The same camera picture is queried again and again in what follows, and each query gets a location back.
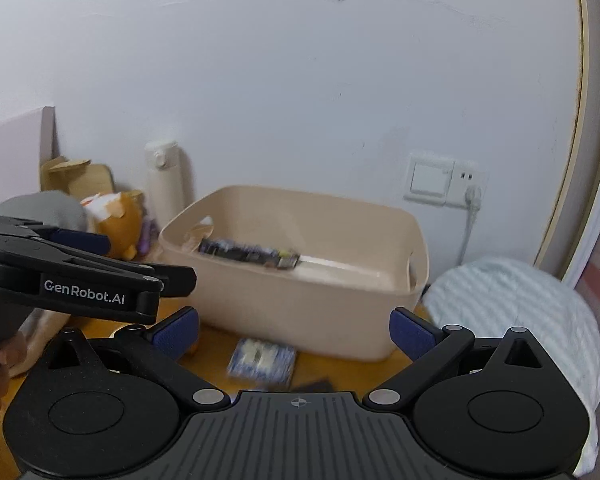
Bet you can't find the grey plush toy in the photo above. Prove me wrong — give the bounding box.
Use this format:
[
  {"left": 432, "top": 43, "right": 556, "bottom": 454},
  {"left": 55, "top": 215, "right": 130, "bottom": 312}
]
[{"left": 0, "top": 191, "right": 90, "bottom": 232}]

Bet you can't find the white light switch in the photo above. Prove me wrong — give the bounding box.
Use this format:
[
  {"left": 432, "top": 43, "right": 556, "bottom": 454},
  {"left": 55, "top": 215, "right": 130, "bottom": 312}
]
[{"left": 403, "top": 152, "right": 454, "bottom": 206}]

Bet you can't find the white plug with cable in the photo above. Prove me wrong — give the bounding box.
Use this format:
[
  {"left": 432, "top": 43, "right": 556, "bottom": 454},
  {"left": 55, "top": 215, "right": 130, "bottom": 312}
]
[{"left": 457, "top": 185, "right": 482, "bottom": 266}]

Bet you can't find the black small box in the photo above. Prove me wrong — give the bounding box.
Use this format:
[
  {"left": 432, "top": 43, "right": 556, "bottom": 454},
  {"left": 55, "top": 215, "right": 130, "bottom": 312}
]
[{"left": 291, "top": 378, "right": 334, "bottom": 393}]

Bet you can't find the pink board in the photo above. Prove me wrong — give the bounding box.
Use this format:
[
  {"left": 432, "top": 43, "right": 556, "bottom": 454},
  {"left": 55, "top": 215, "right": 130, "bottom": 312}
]
[{"left": 0, "top": 106, "right": 55, "bottom": 203}]

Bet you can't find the dark snack package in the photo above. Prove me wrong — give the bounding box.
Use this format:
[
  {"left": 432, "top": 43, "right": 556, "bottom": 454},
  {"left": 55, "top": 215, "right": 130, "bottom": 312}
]
[{"left": 198, "top": 238, "right": 300, "bottom": 270}]

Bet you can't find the beige plastic storage bin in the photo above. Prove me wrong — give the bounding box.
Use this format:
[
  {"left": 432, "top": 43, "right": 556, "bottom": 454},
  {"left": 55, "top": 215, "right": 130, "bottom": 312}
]
[{"left": 159, "top": 185, "right": 429, "bottom": 362}]

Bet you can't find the wooden door frame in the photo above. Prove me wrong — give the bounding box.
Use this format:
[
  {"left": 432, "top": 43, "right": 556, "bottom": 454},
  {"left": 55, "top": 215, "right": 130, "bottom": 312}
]
[{"left": 534, "top": 0, "right": 600, "bottom": 288}]

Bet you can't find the orange plush toy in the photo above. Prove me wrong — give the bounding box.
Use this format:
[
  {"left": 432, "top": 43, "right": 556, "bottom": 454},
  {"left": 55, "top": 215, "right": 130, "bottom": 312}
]
[{"left": 81, "top": 192, "right": 143, "bottom": 261}]

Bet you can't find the brown cardboard box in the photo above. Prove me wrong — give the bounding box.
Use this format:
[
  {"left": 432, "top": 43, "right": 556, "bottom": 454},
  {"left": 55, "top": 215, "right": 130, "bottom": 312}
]
[{"left": 40, "top": 156, "right": 114, "bottom": 200}]

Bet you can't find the striped white pillow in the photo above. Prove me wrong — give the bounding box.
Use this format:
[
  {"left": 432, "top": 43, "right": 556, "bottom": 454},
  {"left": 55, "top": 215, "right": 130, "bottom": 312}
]
[{"left": 422, "top": 257, "right": 600, "bottom": 477}]

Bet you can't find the white thermos bottle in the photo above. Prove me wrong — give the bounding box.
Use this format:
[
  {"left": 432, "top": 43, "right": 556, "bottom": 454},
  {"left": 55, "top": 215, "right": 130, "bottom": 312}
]
[{"left": 144, "top": 140, "right": 185, "bottom": 229}]

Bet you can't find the person's left hand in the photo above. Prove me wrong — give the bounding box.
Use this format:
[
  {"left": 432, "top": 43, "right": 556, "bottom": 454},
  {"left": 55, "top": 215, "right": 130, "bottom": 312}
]
[{"left": 0, "top": 332, "right": 28, "bottom": 409}]

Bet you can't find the blue white tissue pack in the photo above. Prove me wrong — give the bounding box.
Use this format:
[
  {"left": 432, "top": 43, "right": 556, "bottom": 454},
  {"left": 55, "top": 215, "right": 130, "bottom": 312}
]
[{"left": 227, "top": 338, "right": 297, "bottom": 387}]

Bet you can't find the white wall socket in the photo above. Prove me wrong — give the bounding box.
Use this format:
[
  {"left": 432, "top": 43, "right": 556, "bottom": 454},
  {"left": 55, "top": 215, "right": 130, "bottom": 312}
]
[{"left": 445, "top": 160, "right": 489, "bottom": 209}]

